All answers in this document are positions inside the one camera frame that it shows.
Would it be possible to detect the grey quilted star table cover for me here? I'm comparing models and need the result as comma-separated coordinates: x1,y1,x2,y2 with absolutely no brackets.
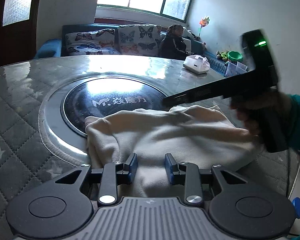
0,55,300,240

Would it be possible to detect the blue round cap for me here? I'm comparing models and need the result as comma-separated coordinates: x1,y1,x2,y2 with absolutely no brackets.
291,197,300,218

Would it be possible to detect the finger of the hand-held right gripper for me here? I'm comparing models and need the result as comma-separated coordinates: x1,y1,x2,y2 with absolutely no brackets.
162,69,274,107

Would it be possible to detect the blue sofa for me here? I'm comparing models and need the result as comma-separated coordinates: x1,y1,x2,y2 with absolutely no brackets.
35,24,243,77

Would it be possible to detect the person's right hand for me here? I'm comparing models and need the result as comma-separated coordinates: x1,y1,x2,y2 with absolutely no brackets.
230,91,265,143

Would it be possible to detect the cream fleece garment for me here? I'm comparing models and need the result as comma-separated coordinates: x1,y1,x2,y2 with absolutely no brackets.
85,105,263,198

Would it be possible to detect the round black induction cooktop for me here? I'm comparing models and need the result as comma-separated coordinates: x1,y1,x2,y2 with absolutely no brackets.
39,74,170,165

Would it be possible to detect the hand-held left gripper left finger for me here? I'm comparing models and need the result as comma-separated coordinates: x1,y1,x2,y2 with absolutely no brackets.
54,152,138,207

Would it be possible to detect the dark wooden door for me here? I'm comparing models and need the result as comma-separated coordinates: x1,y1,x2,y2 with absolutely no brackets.
0,0,44,69

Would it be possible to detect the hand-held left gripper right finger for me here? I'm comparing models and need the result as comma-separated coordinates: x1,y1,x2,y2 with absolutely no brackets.
164,152,248,207

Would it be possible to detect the pink white tissue pack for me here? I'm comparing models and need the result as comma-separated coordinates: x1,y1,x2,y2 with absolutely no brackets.
182,55,210,75

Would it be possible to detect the green plastic bowl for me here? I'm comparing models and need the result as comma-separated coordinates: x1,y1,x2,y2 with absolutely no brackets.
226,51,243,63

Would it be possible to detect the colourful pinwheel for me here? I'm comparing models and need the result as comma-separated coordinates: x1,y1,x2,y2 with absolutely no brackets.
199,16,212,40

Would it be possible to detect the clear plastic storage box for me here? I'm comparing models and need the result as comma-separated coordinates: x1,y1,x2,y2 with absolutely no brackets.
224,61,248,78

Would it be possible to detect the narrow butterfly print cushion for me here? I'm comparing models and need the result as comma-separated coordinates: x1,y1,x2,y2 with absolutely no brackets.
117,24,163,57

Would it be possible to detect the black cable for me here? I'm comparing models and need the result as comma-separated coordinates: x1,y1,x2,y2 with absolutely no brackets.
286,152,292,198

